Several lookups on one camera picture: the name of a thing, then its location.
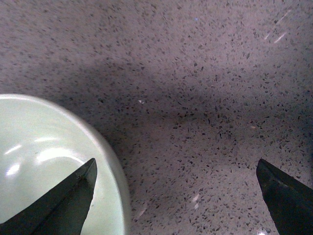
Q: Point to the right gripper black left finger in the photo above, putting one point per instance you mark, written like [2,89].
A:
[62,210]

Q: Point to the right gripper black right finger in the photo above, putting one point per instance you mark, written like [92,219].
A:
[289,202]

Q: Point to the green bowl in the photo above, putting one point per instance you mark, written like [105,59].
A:
[41,143]

